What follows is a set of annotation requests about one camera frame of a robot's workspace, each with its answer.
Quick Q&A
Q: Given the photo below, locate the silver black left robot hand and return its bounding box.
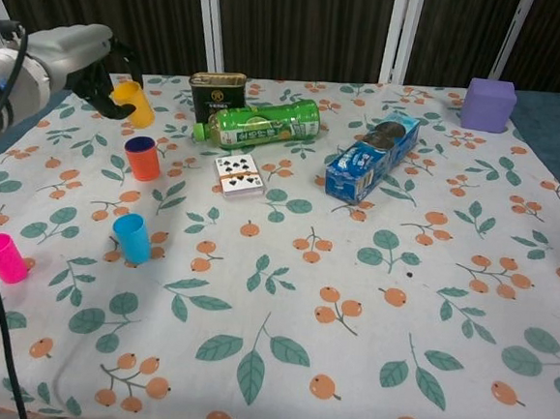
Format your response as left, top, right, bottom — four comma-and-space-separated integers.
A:
23, 18, 144, 122

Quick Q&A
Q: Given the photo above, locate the yellow plastic cup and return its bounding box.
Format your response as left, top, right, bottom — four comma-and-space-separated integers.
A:
110, 79, 159, 129

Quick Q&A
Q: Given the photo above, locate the dark blue plastic cup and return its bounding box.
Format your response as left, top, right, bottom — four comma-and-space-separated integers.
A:
124, 135, 157, 155

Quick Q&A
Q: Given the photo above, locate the orange plastic cup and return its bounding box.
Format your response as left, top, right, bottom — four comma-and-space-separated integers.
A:
121, 137, 163, 184

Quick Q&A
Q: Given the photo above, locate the light blue plastic cup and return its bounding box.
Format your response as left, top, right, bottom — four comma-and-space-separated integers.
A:
110, 212, 156, 266

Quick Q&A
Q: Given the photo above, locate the pink plastic cup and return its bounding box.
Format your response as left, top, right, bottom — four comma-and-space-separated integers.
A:
0, 232, 33, 286

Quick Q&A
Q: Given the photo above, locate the black rectangular tin can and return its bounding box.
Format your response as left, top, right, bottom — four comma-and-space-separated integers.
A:
185, 69, 249, 128

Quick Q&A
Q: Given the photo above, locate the green tea plastic bottle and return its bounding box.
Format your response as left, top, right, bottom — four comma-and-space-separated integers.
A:
190, 89, 325, 157

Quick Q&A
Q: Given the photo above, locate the deck of playing cards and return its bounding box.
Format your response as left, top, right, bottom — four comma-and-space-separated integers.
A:
211, 150, 270, 204

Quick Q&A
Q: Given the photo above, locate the floral fruit print tablecloth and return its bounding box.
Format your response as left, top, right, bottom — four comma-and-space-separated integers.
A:
0, 50, 560, 419

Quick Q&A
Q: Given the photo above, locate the blue cookie package box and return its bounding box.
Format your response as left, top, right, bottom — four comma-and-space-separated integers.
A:
322, 105, 423, 210

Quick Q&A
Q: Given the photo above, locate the purple foam cube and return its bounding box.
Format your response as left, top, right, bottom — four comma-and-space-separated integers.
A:
458, 76, 519, 136

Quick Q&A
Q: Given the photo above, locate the teal table cover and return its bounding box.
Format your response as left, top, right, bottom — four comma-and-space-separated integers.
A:
0, 46, 560, 218

